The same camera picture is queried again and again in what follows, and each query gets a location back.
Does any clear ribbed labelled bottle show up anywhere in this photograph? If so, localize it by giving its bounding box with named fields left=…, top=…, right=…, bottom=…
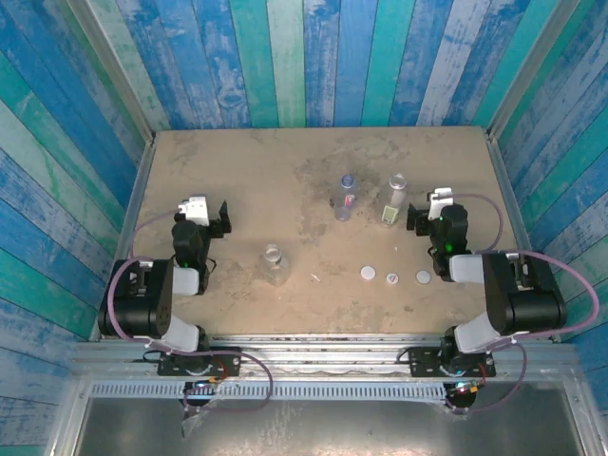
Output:
left=379, top=173, right=409, bottom=228

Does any short clear plastic bottle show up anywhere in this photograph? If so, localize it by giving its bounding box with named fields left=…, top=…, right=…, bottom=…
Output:
left=259, top=242, right=291, bottom=288

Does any clear bottle blue neck ring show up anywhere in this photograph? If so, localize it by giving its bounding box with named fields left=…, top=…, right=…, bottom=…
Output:
left=333, top=173, right=358, bottom=222

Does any small circuit board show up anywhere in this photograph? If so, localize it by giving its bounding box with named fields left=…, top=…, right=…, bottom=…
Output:
left=450, top=379, right=481, bottom=398
left=187, top=377, right=224, bottom=395

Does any steel sheet panel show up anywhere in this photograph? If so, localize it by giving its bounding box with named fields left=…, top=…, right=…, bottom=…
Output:
left=70, top=397, right=585, bottom=456

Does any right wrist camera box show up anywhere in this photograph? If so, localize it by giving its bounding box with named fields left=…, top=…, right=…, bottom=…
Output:
left=426, top=187, right=453, bottom=221

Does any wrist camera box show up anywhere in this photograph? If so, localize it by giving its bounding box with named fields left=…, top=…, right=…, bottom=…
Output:
left=178, top=194, right=211, bottom=227
left=426, top=187, right=453, bottom=221

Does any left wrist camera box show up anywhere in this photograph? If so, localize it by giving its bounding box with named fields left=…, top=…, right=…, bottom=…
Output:
left=178, top=194, right=211, bottom=227

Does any aluminium table side rail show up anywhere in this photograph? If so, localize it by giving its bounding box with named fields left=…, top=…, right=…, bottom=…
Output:
left=487, top=136, right=561, bottom=341
left=89, top=140, right=158, bottom=341

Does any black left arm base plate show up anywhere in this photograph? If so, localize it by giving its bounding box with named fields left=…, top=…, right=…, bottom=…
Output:
left=156, top=346, right=242, bottom=379

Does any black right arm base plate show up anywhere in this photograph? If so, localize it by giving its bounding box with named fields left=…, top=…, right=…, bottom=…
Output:
left=408, top=346, right=498, bottom=379

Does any aluminium mounting rail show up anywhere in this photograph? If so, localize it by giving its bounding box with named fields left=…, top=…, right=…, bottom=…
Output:
left=75, top=334, right=579, bottom=381

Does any aluminium frame post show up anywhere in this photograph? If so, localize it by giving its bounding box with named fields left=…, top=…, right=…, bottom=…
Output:
left=66, top=0, right=158, bottom=143
left=484, top=0, right=591, bottom=139

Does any grey slotted cable duct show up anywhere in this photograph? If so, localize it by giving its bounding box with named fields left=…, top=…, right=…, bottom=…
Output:
left=89, top=382, right=450, bottom=403

